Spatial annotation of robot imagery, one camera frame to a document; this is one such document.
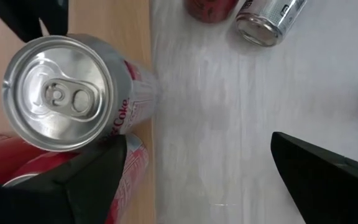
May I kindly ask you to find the silver Diet Coke can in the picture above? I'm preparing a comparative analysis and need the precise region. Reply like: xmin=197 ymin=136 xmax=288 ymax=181
xmin=1 ymin=33 xmax=160 ymax=153
xmin=235 ymin=0 xmax=308 ymax=48

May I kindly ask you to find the red Coca-Cola Zero can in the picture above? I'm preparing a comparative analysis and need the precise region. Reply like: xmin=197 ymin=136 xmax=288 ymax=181
xmin=184 ymin=0 xmax=239 ymax=24

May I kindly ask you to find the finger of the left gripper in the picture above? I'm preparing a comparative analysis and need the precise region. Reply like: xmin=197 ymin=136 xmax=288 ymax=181
xmin=0 ymin=0 xmax=42 ymax=44
xmin=40 ymin=0 xmax=70 ymax=35

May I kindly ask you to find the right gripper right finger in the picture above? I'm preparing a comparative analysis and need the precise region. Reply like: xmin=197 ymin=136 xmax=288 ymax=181
xmin=270 ymin=131 xmax=358 ymax=224

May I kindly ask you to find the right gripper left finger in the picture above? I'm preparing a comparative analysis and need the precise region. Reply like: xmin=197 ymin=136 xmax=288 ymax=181
xmin=0 ymin=135 xmax=128 ymax=224

